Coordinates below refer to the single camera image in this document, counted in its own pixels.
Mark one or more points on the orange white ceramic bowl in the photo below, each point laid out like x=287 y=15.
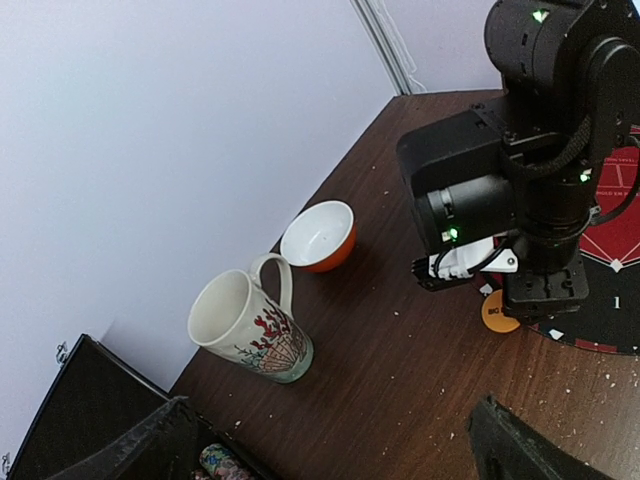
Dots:
x=321 y=238

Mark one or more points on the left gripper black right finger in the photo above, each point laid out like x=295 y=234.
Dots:
x=505 y=447

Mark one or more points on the right aluminium frame post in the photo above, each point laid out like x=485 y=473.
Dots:
x=390 y=46

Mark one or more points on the white floral ceramic mug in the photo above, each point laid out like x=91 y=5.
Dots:
x=235 y=319

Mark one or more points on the red black poker mat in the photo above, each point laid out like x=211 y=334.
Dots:
x=608 y=321

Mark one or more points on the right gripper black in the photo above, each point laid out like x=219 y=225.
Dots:
x=550 y=280

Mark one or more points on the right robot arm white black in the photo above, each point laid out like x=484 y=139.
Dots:
x=509 y=185

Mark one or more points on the orange big blind button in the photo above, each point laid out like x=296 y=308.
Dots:
x=494 y=317

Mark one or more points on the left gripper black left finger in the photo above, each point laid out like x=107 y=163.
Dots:
x=161 y=446

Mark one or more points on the black poker chip case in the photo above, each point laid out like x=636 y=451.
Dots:
x=96 y=398

